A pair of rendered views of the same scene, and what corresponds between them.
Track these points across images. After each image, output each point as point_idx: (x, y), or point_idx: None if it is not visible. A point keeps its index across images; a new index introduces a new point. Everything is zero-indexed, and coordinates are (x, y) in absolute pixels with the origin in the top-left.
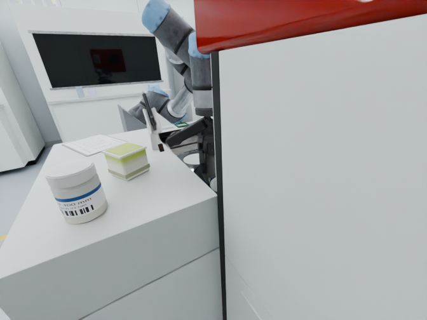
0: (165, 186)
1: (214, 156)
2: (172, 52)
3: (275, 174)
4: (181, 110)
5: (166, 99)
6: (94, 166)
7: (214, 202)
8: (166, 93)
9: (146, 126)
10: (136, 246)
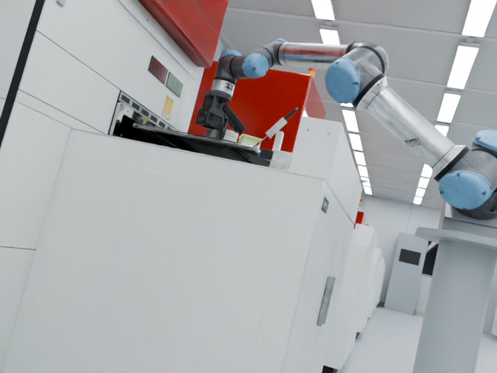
0: None
1: (213, 134)
2: (297, 66)
3: None
4: (418, 157)
5: (470, 149)
6: (226, 132)
7: None
8: (476, 138)
9: (445, 203)
10: None
